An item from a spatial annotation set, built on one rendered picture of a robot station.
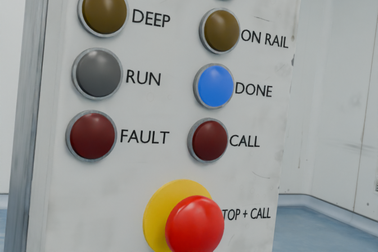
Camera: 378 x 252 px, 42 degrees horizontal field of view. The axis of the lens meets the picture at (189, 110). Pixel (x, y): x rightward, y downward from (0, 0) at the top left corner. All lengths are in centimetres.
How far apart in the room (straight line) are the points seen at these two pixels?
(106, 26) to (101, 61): 2
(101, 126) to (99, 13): 6
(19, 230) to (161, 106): 13
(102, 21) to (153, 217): 12
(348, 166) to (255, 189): 405
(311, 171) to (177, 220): 446
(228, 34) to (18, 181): 18
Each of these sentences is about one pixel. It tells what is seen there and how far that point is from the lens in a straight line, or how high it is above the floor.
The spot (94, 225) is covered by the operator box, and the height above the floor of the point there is 91.
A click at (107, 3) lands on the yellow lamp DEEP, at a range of 29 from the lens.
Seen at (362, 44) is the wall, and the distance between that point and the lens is 440.
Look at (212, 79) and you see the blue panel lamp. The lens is 32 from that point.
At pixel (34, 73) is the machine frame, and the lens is 35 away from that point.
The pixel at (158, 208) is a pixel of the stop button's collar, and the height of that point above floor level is 92.
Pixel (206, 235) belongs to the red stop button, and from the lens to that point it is 31.
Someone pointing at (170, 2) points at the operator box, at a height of 105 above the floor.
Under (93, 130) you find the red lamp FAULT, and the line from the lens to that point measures 28.
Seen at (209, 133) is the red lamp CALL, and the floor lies 97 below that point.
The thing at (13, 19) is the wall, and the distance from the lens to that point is 367.
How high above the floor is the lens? 100
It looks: 3 degrees down
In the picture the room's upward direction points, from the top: 6 degrees clockwise
